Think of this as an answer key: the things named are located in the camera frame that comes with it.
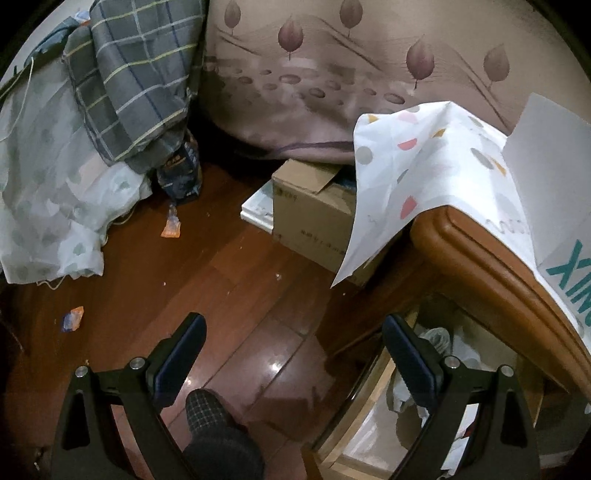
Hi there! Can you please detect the white dotted fabric pile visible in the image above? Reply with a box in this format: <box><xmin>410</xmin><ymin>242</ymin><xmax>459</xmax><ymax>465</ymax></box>
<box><xmin>1</xmin><ymin>60</ymin><xmax>151</xmax><ymax>284</ymax></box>

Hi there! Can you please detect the orange wrapper on floor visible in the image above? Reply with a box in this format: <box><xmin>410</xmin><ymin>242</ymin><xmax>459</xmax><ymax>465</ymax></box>
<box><xmin>160</xmin><ymin>204</ymin><xmax>181</xmax><ymax>239</ymax></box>

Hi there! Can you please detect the leaf patterned bed sheet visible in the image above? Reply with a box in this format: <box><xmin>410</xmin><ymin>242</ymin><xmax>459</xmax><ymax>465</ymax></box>
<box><xmin>202</xmin><ymin>1</ymin><xmax>590</xmax><ymax>163</ymax></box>

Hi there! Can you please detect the dark blue plastic bag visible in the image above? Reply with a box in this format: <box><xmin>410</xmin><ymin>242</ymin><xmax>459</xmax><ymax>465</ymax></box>
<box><xmin>156</xmin><ymin>130</ymin><xmax>202</xmax><ymax>203</ymax></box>

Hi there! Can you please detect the grey plaid cloth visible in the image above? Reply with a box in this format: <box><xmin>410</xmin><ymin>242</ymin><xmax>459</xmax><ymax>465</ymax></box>
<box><xmin>63</xmin><ymin>0</ymin><xmax>208</xmax><ymax>173</ymax></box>

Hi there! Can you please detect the white XINCCI shoe box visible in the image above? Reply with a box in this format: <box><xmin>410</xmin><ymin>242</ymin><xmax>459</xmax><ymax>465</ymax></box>
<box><xmin>503</xmin><ymin>94</ymin><xmax>590</xmax><ymax>333</ymax></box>

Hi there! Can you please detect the grey white rolled cloth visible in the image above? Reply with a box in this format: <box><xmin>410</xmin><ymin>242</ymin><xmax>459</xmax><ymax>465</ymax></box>
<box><xmin>415</xmin><ymin>325</ymin><xmax>453</xmax><ymax>356</ymax></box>

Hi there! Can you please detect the plaid slipper foot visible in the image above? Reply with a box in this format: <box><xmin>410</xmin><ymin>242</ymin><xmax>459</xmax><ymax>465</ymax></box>
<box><xmin>183</xmin><ymin>389</ymin><xmax>266</xmax><ymax>479</ymax></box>

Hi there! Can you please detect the wooden drawer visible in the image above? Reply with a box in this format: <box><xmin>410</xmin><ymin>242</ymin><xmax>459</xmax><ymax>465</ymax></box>
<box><xmin>301</xmin><ymin>303</ymin><xmax>543</xmax><ymax>479</ymax></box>

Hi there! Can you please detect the orange blue wrapper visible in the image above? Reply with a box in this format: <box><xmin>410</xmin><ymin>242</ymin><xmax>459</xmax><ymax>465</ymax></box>
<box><xmin>61</xmin><ymin>306</ymin><xmax>84</xmax><ymax>332</ymax></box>

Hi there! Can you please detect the white patterned cover cloth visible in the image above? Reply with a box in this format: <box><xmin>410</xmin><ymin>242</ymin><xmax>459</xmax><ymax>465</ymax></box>
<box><xmin>330</xmin><ymin>100</ymin><xmax>591</xmax><ymax>333</ymax></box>

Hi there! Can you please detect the large white cloth bundle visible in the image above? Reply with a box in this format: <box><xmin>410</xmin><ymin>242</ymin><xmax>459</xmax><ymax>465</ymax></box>
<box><xmin>386</xmin><ymin>370</ymin><xmax>429</xmax><ymax>424</ymax></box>

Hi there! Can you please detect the brown cardboard box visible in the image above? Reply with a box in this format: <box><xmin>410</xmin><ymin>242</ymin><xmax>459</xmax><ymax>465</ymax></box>
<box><xmin>271</xmin><ymin>159</ymin><xmax>356</xmax><ymax>273</ymax></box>

